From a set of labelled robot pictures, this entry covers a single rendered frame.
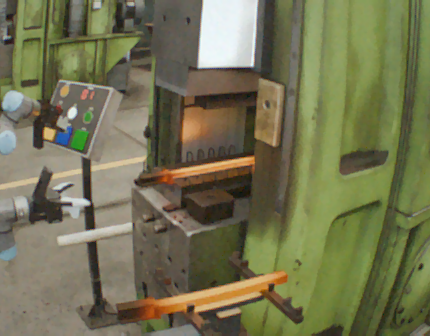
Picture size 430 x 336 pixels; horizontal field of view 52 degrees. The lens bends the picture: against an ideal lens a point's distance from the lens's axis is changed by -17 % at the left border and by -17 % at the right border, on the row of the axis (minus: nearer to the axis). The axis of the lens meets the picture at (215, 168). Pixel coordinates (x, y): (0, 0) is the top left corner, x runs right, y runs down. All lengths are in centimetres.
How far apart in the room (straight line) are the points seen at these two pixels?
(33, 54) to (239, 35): 501
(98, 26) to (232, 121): 464
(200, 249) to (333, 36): 75
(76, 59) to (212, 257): 499
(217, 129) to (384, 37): 79
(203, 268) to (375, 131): 69
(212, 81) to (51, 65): 488
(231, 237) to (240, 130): 55
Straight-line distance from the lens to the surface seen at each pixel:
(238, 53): 150
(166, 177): 162
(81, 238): 201
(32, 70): 636
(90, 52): 641
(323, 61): 125
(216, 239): 154
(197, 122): 186
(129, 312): 107
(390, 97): 157
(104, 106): 192
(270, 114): 138
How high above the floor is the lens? 162
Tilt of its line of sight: 21 degrees down
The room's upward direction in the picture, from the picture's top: 4 degrees clockwise
